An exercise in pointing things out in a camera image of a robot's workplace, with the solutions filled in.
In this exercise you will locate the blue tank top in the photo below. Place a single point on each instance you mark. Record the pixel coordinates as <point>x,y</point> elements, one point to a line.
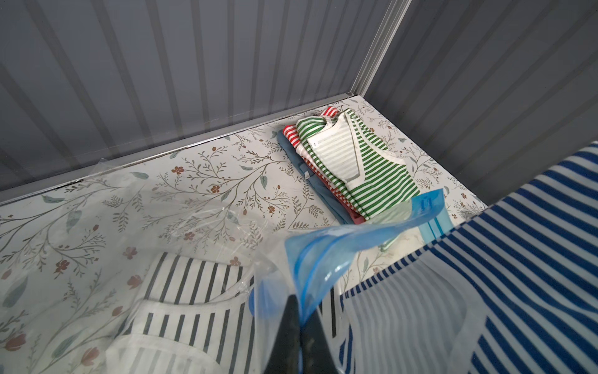
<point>314,182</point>

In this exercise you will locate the clear vacuum bag blue zip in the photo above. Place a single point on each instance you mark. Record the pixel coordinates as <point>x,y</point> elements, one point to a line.
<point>76,260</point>

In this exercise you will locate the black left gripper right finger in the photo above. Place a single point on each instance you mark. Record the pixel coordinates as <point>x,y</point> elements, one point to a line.
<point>316,356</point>

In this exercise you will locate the blue white striped garment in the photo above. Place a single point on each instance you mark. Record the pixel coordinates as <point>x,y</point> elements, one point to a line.
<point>512,290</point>

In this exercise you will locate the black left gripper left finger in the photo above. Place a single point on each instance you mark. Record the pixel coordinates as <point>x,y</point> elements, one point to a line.
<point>285,354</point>

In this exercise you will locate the black white striped garment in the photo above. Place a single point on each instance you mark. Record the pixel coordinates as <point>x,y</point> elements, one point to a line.
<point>197,316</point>

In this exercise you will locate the green white striped garment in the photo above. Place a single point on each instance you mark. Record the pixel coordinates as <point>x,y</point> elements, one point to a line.
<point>357,162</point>

